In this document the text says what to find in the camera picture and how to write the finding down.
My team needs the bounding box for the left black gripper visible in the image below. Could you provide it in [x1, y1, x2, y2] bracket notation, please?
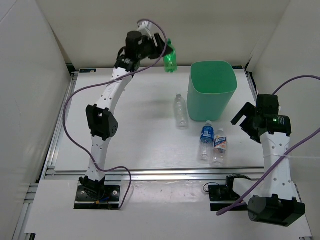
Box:
[137, 33, 173, 61]

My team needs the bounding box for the green plastic bottle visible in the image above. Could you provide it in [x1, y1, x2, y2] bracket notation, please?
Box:
[163, 38, 178, 73]

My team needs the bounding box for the orange white label bottle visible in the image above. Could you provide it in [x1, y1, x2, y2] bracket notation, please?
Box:
[213, 128, 227, 167]

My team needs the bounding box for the clear bottle white cap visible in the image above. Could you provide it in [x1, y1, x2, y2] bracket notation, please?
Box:
[173, 93, 189, 129]

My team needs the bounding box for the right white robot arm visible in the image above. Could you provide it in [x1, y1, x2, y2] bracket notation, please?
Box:
[224, 102, 306, 227]

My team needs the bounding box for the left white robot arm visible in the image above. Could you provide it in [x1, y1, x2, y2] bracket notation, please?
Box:
[79, 31, 165, 201]

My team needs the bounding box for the green plastic bin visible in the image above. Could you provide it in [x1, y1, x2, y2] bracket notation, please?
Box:
[186, 60, 238, 122]

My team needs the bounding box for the blue label plastic bottle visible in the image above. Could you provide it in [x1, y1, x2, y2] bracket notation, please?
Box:
[198, 120, 214, 164]

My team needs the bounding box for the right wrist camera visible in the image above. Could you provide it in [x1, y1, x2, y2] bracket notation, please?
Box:
[255, 94, 280, 116]

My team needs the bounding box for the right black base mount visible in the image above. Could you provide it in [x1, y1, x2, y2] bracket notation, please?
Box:
[202, 173, 251, 212]

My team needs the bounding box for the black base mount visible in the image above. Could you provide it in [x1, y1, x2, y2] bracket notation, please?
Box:
[202, 173, 251, 212]
[73, 176, 121, 210]

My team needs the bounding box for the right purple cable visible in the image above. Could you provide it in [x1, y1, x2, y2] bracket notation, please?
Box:
[215, 74, 320, 217]

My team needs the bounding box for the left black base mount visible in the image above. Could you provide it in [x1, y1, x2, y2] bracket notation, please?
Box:
[73, 176, 121, 210]

